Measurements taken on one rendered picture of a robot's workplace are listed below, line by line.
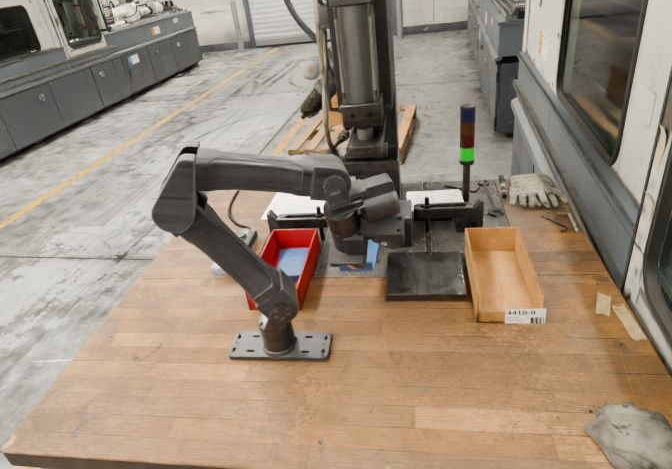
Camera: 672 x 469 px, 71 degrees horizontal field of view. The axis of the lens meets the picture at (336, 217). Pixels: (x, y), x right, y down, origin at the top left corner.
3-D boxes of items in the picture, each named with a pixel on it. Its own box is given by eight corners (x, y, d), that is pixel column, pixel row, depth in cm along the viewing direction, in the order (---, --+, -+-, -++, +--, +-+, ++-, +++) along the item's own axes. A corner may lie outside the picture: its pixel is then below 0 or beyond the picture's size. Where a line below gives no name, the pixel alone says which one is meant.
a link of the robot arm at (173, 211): (345, 151, 81) (158, 137, 74) (355, 171, 73) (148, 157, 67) (335, 214, 86) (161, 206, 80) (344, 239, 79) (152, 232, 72)
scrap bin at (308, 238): (249, 310, 104) (243, 289, 102) (276, 248, 126) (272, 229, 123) (301, 310, 102) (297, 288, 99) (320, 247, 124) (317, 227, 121)
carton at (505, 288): (476, 326, 93) (477, 295, 89) (464, 255, 115) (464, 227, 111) (544, 326, 91) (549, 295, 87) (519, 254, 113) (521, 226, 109)
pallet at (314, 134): (325, 120, 515) (323, 107, 508) (417, 117, 488) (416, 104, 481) (289, 164, 415) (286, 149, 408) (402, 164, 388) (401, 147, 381)
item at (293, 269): (273, 287, 110) (271, 277, 109) (281, 251, 123) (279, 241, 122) (303, 284, 110) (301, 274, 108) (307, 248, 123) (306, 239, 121)
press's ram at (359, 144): (323, 190, 113) (305, 64, 99) (338, 150, 135) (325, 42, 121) (399, 187, 110) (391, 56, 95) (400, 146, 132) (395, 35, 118)
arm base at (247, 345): (230, 304, 94) (218, 329, 88) (327, 305, 91) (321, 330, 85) (238, 334, 98) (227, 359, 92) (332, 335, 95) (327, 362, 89)
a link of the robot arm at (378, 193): (390, 199, 87) (377, 141, 81) (404, 221, 80) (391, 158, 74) (331, 218, 87) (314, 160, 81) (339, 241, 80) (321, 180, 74)
